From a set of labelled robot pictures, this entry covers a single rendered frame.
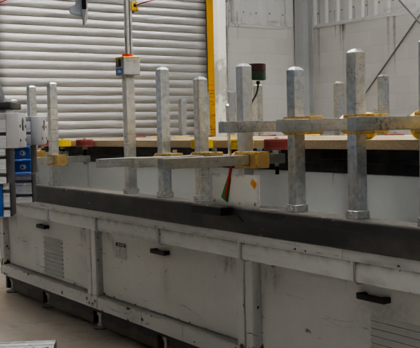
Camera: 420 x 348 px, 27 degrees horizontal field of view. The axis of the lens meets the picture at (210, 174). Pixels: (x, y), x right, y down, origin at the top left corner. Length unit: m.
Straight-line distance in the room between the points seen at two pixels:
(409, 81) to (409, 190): 9.44
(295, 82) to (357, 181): 0.37
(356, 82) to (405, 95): 9.64
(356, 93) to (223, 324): 1.32
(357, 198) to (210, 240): 0.76
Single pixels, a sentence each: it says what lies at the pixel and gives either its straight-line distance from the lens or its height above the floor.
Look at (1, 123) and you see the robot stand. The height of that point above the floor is 0.97.
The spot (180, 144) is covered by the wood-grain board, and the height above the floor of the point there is 0.88.
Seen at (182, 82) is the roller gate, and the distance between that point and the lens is 12.01.
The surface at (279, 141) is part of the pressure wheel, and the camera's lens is 2.65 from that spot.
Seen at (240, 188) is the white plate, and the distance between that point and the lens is 2.65.
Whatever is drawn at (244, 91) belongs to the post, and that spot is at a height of 1.05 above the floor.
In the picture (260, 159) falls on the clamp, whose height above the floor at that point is 0.85.
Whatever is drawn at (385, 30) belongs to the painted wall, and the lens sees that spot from 12.20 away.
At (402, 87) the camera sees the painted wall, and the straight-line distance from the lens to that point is 11.94.
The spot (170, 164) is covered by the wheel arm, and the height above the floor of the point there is 0.84.
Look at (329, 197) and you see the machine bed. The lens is 2.67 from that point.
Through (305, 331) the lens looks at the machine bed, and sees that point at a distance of 2.89.
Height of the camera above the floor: 0.94
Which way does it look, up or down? 3 degrees down
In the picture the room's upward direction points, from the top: 1 degrees counter-clockwise
